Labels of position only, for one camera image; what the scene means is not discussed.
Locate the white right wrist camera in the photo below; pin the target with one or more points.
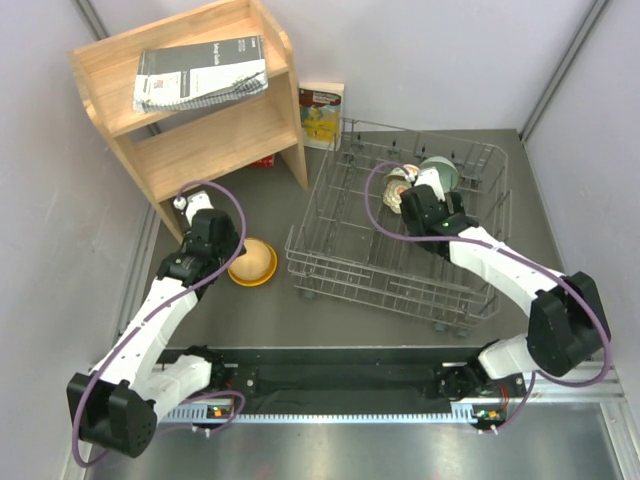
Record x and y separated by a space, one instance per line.
429 177

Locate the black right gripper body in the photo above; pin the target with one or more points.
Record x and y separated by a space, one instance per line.
456 204

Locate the beige bird-pattern bowl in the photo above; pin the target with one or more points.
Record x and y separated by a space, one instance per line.
254 263

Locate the yellow plastic bowl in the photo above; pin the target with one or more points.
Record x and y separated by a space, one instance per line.
270 272

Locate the small red object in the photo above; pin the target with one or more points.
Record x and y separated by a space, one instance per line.
265 162

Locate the grey spiral-bound manual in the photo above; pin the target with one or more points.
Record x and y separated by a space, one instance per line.
200 75

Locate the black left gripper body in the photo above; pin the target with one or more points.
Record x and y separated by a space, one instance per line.
229 248

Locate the grey wire dish rack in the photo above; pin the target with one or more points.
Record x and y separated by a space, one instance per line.
338 252

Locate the floral patterned ceramic bowl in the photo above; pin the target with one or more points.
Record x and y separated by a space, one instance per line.
392 194

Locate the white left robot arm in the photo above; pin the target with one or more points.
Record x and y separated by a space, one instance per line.
150 330

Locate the aluminium rail with cable duct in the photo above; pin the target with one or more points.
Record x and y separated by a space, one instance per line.
589 384

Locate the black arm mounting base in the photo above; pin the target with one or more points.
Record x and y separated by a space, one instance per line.
352 380

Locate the wooden two-tier shelf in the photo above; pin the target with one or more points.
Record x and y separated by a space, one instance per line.
206 148

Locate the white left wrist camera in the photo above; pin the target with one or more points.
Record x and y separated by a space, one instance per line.
192 204

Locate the colourful paperback book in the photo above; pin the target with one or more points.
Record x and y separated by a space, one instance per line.
321 108

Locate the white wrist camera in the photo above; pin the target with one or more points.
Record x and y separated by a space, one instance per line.
429 177
192 204

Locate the pale green ceramic bowl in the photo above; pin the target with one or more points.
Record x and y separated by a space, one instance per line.
449 174

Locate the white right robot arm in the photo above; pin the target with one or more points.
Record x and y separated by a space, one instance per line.
566 319

